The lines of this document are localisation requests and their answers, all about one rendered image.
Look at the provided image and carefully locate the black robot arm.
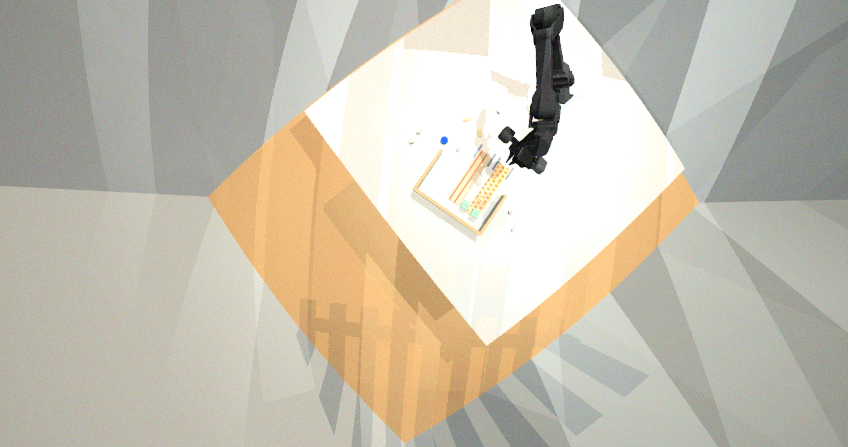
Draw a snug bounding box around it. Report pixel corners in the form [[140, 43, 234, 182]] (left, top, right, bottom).
[[512, 3, 575, 170]]

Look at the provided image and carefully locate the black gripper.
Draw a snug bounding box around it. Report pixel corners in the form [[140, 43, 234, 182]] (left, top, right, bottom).
[[497, 126, 548, 175]]

